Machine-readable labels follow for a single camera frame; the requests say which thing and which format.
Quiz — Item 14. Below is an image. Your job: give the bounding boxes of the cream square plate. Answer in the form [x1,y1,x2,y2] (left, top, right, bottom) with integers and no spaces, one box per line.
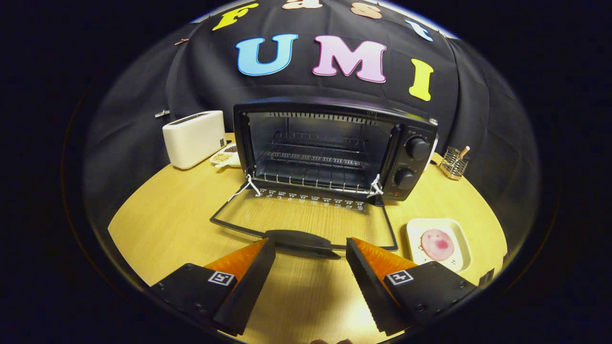
[406,218,472,273]

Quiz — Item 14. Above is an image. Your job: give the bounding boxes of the oven wire rack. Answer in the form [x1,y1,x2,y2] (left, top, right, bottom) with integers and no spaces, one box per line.
[256,131,378,192]

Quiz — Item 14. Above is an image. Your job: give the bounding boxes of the pink ham slice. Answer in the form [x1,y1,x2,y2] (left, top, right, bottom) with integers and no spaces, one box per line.
[421,229,455,261]

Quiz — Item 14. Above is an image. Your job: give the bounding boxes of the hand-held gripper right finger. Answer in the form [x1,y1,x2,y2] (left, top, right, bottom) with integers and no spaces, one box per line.
[345,237,479,336]

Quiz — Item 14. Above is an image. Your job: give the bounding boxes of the black toaster oven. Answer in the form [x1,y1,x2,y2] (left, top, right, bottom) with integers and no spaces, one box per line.
[209,98,438,260]

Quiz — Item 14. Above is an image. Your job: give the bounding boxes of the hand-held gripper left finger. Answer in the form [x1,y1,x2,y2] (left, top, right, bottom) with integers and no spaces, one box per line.
[151,237,277,336]

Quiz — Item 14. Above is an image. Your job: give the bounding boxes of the small white snack dish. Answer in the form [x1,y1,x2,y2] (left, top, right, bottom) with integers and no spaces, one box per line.
[209,143,242,169]

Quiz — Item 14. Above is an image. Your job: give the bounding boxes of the wire basket holder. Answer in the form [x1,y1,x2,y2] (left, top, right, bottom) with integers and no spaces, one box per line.
[439,146,471,181]

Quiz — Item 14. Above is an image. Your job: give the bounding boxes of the white bread toaster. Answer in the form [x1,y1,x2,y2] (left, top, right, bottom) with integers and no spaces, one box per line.
[162,110,227,170]

